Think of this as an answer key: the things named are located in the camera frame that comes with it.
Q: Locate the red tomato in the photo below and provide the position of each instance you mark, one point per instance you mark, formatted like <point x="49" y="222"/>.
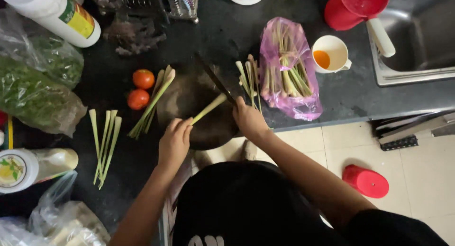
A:
<point x="138" y="99"/>
<point x="143" y="78"/>

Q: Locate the red plastic jug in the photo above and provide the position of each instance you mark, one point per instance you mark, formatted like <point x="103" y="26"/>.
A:
<point x="334" y="14"/>

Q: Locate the patterned cloth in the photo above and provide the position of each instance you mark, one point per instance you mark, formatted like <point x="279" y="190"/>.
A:
<point x="174" y="199"/>

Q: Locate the bottle with white printed lid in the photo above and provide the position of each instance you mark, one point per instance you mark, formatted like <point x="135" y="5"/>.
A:
<point x="25" y="167"/>

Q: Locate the crumpled clear plastic bag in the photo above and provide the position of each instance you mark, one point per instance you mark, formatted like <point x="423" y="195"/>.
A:
<point x="60" y="221"/>

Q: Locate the pink plastic bag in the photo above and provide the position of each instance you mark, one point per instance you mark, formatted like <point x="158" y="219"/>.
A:
<point x="270" y="36"/>

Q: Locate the red plastic stool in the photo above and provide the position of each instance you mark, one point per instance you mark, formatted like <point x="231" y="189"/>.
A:
<point x="366" y="182"/>

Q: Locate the trimmed pale lemongrass stalk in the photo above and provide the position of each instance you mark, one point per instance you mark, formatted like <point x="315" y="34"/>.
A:
<point x="209" y="109"/>

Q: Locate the white bottle with green-yellow label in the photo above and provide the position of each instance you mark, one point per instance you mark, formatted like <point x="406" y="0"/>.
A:
<point x="46" y="11"/>

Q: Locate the red and yellow packet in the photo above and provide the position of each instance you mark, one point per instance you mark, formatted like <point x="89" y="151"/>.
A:
<point x="9" y="132"/>

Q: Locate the metal box grater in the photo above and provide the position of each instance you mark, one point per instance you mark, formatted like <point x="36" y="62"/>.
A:
<point x="181" y="4"/>

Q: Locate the clear bag of green herbs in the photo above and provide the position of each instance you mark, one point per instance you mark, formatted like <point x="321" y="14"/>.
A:
<point x="53" y="57"/>

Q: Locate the person's left fingers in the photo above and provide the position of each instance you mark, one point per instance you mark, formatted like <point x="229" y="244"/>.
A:
<point x="181" y="125"/>

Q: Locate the white cup with orange liquid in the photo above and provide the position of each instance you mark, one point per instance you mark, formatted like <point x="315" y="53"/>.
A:
<point x="334" y="50"/>

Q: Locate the thick lemongrass stalk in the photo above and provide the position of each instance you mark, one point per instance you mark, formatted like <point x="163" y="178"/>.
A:
<point x="156" y="98"/>
<point x="157" y="83"/>
<point x="167" y="71"/>

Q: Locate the person's right fingers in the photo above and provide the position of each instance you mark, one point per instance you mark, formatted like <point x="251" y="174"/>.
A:
<point x="240" y="105"/>

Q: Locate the person's left hand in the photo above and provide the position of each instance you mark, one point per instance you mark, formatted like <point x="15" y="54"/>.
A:
<point x="173" y="146"/>

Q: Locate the grey metal rails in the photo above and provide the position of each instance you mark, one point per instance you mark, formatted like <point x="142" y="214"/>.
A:
<point x="412" y="130"/>

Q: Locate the steel kitchen sink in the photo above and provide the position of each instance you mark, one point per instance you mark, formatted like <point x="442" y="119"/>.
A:
<point x="419" y="43"/>

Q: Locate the bundle of lemongrass in bag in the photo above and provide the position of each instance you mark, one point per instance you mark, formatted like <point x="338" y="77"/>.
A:
<point x="288" y="68"/>

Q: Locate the person's black shirt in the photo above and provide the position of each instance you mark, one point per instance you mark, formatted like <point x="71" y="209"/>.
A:
<point x="248" y="203"/>

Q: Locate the dark kitchen knife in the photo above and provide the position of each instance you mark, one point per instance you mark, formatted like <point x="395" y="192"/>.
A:
<point x="213" y="78"/>

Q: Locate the round dark wooden cutting board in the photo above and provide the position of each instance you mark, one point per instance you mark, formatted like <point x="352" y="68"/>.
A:
<point x="185" y="96"/>

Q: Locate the loose cluster of thin lemongrass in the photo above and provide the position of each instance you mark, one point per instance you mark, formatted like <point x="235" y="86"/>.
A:
<point x="248" y="78"/>

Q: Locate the long green lemongrass stalk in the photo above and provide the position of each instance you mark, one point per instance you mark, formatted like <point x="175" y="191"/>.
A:
<point x="109" y="135"/>
<point x="94" y="139"/>
<point x="113" y="146"/>
<point x="104" y="139"/>

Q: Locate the large clear bag of greens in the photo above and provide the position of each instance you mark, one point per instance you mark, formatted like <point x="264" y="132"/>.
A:
<point x="32" y="96"/>

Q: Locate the person's right hand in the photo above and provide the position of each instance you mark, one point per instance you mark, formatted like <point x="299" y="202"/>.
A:
<point x="250" y="121"/>

